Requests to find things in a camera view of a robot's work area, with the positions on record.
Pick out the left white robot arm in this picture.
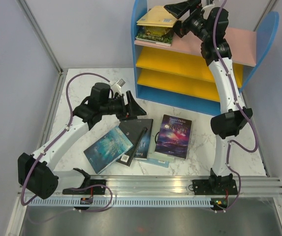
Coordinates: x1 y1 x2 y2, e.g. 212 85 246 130
18 83 147 199

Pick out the black notebook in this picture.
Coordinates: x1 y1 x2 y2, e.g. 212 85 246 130
117 119 148 167

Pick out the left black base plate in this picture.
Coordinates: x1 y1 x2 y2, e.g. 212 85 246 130
62 179 106 196

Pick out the dark Wuthering Heights book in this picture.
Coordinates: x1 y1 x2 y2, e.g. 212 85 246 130
134 119 154 160

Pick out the light blue thin book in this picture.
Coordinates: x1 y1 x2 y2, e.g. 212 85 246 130
143 158 169 168

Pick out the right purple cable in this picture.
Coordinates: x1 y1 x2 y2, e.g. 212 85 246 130
212 0 258 212

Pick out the grey book with G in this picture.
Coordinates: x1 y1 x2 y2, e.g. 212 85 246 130
148 135 175 162

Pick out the aluminium frame post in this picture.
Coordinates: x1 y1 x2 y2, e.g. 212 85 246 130
17 0 63 75
253 0 279 31

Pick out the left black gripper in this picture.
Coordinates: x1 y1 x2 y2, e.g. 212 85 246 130
100 90 146 121

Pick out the yellow paperback book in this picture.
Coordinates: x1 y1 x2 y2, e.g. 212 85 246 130
136 5 177 28

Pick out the light blue slotted cable duct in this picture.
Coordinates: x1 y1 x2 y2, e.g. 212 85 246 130
30 196 227 207

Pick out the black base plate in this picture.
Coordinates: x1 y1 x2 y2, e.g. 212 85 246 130
62 179 106 196
192 179 238 196

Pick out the purple Robinson Crusoe book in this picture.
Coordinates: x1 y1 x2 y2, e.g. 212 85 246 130
155 115 192 160

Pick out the green gold fantasy book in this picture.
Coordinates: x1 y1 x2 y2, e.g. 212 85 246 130
135 26 174 46

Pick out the blue shelf with coloured boards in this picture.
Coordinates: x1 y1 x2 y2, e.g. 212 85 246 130
130 0 280 116

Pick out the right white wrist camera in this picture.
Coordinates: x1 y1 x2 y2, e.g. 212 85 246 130
201 0 215 10

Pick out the teal blue book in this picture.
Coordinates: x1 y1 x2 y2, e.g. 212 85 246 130
84 126 133 174

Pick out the aluminium mounting rail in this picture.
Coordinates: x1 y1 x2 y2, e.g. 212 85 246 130
17 175 282 197

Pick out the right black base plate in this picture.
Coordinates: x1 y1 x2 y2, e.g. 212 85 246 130
192 179 238 196

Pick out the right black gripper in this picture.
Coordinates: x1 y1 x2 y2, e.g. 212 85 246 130
163 0 210 42

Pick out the left aluminium frame post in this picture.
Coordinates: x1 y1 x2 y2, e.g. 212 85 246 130
17 0 63 75

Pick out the right aluminium frame post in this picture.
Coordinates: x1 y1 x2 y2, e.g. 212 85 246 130
253 0 279 31

